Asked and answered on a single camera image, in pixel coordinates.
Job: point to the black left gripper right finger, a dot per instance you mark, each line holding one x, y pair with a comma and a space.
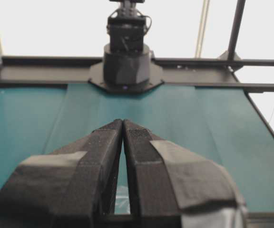
173, 187

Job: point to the black aluminium frame rail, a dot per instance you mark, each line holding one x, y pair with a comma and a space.
198, 72

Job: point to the clear zip bag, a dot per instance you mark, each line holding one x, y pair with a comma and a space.
122, 205

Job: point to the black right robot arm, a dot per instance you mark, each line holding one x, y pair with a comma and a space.
126, 57

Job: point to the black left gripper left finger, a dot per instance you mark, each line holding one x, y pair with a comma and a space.
66, 188

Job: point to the black vertical frame post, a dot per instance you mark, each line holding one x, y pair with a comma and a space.
235, 29

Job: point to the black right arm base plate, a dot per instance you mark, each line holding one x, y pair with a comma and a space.
126, 80

